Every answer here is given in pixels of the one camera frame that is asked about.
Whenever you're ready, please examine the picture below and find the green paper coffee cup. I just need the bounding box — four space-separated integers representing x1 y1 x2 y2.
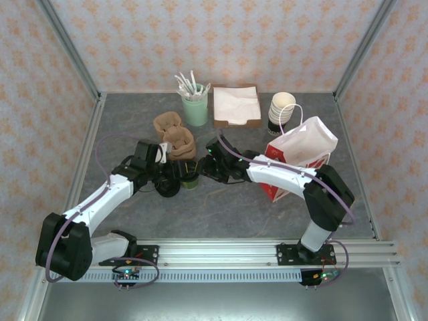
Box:
180 162 201 191

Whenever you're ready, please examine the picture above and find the red white paper bag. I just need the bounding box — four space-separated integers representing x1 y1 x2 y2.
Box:
257 102 338 204

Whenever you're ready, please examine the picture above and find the brown cardboard napkin tray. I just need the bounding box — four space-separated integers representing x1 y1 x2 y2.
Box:
210 83 263 128

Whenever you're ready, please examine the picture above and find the mint green holder cup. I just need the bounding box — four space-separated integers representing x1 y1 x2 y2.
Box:
181 83 209 127

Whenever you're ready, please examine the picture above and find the white paper napkin stack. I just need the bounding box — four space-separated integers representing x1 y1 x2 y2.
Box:
213 86 261 124

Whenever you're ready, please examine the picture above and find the stack of paper cups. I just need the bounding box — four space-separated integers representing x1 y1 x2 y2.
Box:
267 92 297 138

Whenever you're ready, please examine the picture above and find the small circuit board with LED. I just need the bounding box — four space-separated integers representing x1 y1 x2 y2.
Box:
312 270 340 282
112 267 140 282

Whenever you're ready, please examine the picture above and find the grey metal sheet panel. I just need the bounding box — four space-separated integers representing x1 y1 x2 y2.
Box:
38 282 399 321

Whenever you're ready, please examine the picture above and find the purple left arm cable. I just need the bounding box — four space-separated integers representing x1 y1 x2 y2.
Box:
45 132 161 291

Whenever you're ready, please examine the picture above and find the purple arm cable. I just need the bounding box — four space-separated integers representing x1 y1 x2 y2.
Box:
215 128 356 289
45 132 161 291

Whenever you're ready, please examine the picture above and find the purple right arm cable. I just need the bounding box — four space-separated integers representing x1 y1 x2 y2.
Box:
215 128 356 289

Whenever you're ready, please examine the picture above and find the aluminium table side rail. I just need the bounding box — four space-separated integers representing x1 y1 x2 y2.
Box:
51 93 108 243
334 93 382 241

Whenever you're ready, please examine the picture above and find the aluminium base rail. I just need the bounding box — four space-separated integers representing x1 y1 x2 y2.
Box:
36 237 401 269

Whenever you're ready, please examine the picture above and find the slotted grey cable duct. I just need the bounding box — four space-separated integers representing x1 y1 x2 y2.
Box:
82 270 304 284

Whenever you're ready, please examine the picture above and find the aluminium frame post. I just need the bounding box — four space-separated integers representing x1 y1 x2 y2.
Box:
35 0 103 103
332 0 401 101
383 267 414 321
18 269 51 321

